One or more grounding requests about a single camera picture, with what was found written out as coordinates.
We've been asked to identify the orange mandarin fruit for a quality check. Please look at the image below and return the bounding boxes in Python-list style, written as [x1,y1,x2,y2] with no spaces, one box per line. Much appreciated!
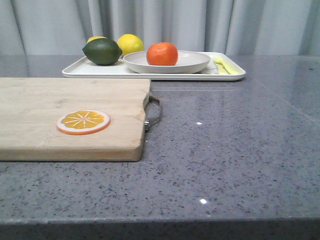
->
[146,42,178,66]

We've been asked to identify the yellow lemon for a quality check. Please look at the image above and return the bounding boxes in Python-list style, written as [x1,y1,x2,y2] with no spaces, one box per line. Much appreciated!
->
[87,36,106,43]
[117,33,144,57]

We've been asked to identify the wooden cutting board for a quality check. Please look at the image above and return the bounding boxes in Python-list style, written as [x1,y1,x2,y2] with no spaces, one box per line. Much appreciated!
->
[0,77,151,162]

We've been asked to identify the yellow plastic spoon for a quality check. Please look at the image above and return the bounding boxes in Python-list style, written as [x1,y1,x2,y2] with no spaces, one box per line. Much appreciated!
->
[214,61,230,75]

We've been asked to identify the orange slice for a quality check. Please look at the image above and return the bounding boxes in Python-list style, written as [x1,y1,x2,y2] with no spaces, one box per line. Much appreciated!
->
[56,109,111,136]

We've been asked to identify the grey curtain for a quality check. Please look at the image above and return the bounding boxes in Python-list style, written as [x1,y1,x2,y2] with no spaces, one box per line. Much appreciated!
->
[0,0,320,56]

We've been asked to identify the metal cutting board handle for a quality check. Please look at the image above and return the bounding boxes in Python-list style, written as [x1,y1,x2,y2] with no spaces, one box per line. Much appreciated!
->
[144,95,162,132]

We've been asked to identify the white rectangular tray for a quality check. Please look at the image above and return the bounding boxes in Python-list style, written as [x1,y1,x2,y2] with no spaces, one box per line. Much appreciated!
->
[62,52,246,81]

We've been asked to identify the yellow plastic fork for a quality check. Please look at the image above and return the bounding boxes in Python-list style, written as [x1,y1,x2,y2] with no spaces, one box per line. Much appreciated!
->
[213,55,241,75]

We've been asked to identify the rear yellow lemon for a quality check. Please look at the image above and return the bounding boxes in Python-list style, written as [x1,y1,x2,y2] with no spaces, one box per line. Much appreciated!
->
[87,36,106,43]

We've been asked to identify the beige round plate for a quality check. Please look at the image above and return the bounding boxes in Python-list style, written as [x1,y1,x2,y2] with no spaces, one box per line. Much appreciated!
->
[123,50,211,74]

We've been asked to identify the green lime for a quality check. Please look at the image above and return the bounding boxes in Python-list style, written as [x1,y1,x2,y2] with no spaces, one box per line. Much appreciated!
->
[82,38,122,66]

